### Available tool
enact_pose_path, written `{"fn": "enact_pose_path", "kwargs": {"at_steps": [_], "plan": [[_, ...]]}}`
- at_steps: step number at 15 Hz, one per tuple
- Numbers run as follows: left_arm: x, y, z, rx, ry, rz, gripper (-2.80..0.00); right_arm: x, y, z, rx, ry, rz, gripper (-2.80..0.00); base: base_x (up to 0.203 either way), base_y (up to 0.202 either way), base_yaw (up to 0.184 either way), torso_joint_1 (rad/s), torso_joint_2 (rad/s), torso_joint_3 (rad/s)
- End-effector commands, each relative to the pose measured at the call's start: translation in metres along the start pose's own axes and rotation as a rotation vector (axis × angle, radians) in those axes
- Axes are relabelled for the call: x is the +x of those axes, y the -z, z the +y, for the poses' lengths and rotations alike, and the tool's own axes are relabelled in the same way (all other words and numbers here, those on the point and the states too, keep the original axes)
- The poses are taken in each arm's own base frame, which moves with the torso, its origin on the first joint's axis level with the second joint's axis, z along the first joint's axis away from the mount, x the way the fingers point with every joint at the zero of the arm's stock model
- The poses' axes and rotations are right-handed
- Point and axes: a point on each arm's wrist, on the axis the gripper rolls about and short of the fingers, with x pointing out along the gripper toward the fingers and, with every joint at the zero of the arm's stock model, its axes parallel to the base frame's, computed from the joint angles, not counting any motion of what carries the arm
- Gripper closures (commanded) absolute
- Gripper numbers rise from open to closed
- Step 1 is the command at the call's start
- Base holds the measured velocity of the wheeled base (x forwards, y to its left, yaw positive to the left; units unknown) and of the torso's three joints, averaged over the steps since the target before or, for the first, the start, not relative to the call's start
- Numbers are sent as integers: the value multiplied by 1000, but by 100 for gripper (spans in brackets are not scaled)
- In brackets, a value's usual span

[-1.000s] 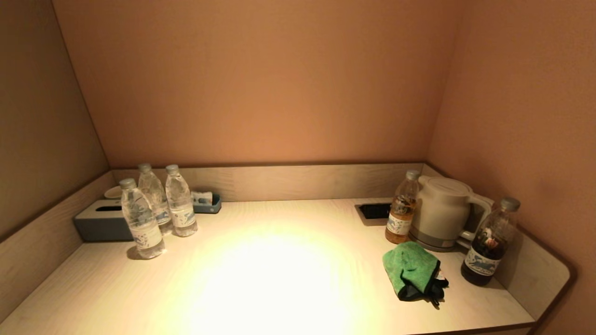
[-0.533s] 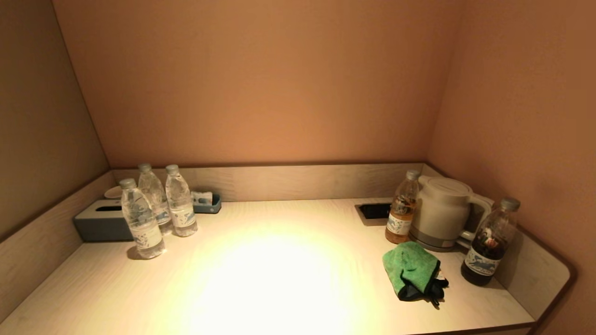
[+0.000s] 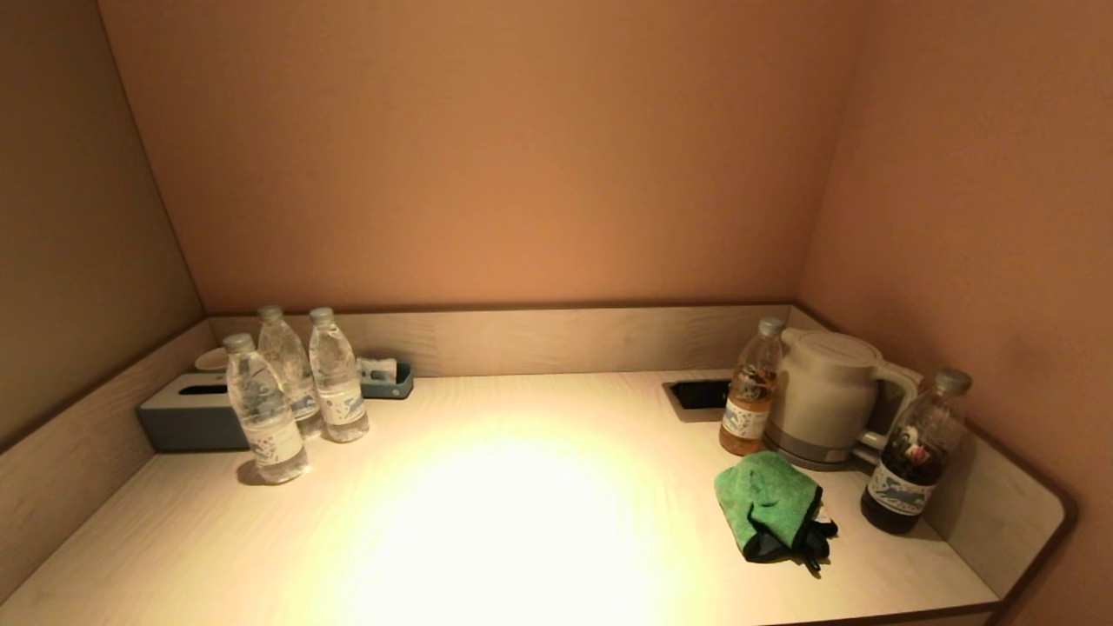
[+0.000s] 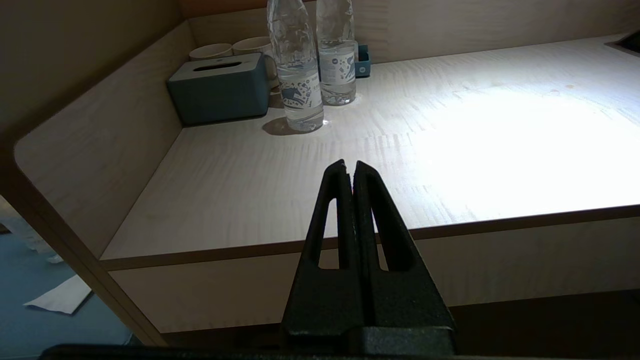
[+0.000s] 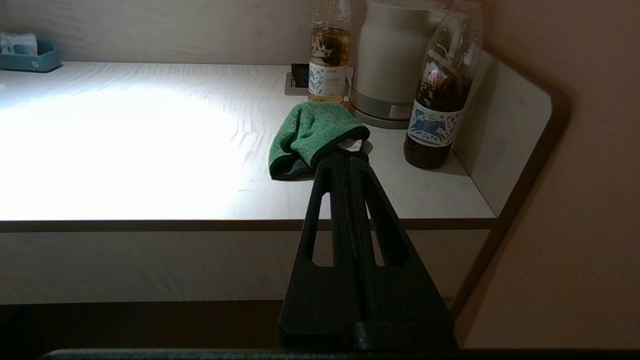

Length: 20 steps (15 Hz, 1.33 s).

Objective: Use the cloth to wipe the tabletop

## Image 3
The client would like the green microfibre cloth black trim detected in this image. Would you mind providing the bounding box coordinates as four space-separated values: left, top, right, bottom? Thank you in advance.
714 450 839 575

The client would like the black recessed socket panel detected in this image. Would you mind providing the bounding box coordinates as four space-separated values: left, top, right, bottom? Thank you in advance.
663 379 731 423

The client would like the small blue tray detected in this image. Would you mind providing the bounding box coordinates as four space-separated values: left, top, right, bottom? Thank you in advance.
358 361 415 401

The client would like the amber tea bottle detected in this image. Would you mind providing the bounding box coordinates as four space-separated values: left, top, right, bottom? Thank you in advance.
717 317 783 456

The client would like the clear water bottle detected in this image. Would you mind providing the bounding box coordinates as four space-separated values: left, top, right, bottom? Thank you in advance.
223 333 310 485
308 307 370 444
257 305 324 440

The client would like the white electric kettle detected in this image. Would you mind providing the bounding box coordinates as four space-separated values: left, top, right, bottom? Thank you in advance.
765 328 923 462

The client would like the grey kettle base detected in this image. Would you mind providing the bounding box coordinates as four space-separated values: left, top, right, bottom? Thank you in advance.
761 430 892 472

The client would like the dark liquid bottle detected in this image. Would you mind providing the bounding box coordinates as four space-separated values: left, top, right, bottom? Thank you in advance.
861 369 973 535

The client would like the grey-blue tissue box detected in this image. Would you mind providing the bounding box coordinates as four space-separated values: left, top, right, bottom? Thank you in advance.
137 372 253 453

